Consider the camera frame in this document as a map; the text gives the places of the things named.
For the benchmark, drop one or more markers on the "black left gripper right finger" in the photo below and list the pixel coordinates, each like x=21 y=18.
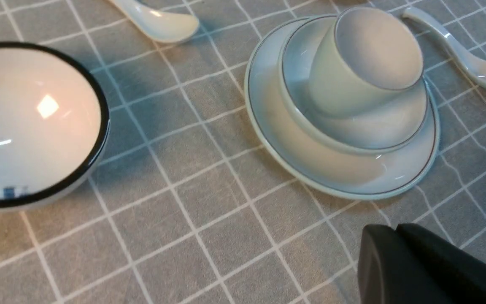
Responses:
x=459 y=274

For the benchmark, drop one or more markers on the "large pale blue plate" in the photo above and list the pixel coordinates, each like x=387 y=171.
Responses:
x=364 y=177

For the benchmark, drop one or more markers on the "pale blue ceramic spoon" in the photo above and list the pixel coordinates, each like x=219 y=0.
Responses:
x=472 y=66

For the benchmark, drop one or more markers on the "white black-rimmed bowl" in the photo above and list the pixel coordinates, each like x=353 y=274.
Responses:
x=54 y=125

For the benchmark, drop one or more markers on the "pale blue ceramic cup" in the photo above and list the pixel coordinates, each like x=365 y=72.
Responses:
x=367 y=58

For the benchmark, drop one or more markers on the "pale blue shallow bowl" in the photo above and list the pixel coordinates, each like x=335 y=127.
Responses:
x=383 y=129

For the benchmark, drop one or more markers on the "white patterned ceramic spoon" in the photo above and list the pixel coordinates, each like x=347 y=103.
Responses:
x=159 y=26

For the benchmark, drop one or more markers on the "grey checked tablecloth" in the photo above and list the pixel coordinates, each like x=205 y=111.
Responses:
x=187 y=206

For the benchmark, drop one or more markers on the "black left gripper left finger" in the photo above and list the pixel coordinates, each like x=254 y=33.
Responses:
x=388 y=272

